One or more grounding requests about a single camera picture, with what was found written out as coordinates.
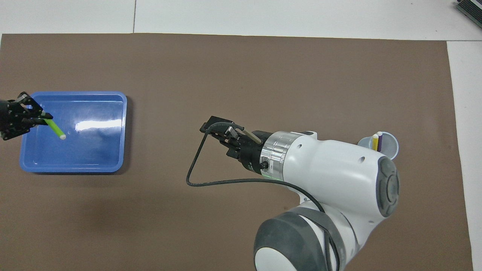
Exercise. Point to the brown table mat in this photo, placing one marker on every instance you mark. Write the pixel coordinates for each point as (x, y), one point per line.
(263, 75)

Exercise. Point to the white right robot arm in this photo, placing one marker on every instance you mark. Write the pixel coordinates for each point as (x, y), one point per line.
(331, 177)

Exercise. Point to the green marker pen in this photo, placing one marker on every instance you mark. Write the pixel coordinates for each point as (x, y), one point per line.
(55, 128)

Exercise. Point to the blue plastic tray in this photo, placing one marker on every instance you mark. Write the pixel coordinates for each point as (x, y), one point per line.
(94, 150)

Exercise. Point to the translucent plastic cup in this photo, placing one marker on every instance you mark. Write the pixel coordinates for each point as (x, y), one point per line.
(389, 150)

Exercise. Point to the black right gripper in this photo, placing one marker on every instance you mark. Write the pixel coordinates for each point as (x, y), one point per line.
(252, 152)

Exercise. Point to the grey laptop corner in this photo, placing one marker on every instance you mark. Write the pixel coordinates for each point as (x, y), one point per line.
(472, 9)

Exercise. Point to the purple marker pen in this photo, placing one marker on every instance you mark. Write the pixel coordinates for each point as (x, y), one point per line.
(380, 142)

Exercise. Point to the yellow marker pen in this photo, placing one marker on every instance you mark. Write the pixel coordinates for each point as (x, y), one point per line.
(374, 142)

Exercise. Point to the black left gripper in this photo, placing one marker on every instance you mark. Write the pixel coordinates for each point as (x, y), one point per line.
(4, 116)

